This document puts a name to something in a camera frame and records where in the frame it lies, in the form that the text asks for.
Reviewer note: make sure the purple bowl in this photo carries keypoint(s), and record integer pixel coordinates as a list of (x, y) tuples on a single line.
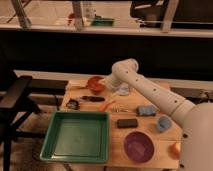
[(139, 147)]

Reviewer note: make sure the blue cup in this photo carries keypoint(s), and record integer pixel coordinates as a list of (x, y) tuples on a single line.
[(163, 124)]

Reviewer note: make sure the black handled tool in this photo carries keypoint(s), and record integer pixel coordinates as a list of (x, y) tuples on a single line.
[(92, 98)]

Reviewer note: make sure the small dark round dish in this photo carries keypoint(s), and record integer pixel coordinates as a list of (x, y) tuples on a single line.
[(73, 104)]

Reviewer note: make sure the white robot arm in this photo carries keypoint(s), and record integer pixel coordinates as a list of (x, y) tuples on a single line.
[(196, 120)]

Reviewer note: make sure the orange apple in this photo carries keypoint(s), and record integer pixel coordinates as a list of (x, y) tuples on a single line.
[(175, 149)]

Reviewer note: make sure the green box on shelf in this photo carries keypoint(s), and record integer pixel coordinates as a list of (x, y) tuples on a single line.
[(102, 22)]

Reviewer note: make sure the green plastic tray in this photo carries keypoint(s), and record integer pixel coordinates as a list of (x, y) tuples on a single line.
[(77, 137)]

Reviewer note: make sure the red bowl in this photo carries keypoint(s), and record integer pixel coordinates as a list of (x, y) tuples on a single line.
[(94, 85)]

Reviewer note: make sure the clear blue plastic lid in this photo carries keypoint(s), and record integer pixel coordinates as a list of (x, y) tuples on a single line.
[(123, 90)]

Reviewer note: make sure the blue cloth piece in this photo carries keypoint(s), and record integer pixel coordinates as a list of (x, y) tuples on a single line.
[(148, 110)]

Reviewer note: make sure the black rectangular block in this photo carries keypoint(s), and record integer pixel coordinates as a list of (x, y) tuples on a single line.
[(127, 123)]

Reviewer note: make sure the metal fork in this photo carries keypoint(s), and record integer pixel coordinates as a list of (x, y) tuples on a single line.
[(118, 110)]

